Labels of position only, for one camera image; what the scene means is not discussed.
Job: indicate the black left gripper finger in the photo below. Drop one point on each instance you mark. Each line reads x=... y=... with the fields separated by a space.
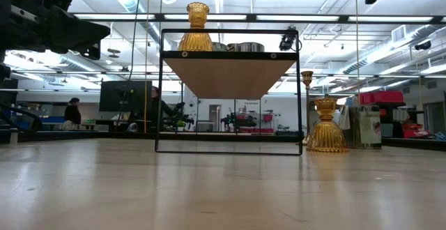
x=80 y=35

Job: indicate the tall brass candlestick holder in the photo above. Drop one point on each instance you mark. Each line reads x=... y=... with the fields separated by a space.
x=307 y=78

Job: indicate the amber ribbed glass candle holder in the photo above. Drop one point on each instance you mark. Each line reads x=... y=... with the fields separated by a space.
x=195 y=42
x=327 y=136

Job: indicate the black background robot arm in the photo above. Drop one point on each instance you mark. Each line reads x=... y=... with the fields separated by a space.
x=240 y=121

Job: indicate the black monitor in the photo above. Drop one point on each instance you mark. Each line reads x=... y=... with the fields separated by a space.
x=115 y=95

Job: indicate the person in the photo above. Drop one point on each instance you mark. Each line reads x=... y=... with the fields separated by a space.
x=72 y=115
x=158 y=108

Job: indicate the small green plant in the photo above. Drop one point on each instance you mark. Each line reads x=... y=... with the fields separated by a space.
x=180 y=123

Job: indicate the red plastic crate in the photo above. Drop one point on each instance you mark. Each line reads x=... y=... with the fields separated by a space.
x=414 y=132

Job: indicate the black ceiling camera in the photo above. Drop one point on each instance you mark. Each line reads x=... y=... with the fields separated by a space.
x=422 y=45

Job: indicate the black overhead frame beam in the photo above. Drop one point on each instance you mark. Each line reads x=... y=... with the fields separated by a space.
x=159 y=16

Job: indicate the black hanging camera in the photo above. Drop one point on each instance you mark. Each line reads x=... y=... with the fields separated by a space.
x=287 y=42

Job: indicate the black aluminium table frame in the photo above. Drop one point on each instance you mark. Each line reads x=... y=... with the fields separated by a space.
x=87 y=136

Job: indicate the small white post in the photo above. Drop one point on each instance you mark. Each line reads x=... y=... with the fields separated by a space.
x=14 y=137

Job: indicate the wooden shelf riser black frame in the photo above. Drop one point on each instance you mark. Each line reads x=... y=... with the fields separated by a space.
x=226 y=76

